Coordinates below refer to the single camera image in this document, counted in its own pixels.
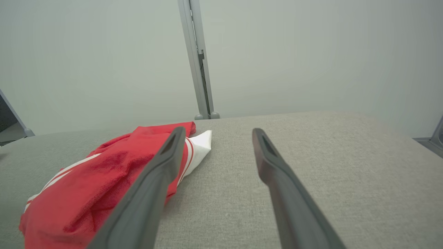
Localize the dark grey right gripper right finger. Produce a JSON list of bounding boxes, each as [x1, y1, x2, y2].
[[252, 128, 346, 249]]

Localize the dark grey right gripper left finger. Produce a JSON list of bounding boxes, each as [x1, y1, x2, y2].
[[87, 127, 186, 249]]

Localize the red jersey shirt white sleeves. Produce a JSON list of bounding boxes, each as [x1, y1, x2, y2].
[[19, 121, 212, 249]]

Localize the grey metal frame leg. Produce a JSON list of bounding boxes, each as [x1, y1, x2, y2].
[[0, 88, 35, 146]]

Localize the grey metal partition post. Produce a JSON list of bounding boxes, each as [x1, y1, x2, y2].
[[178, 0, 220, 120]]

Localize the grey metal frame base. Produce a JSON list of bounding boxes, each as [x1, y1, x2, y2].
[[414, 116, 443, 158]]

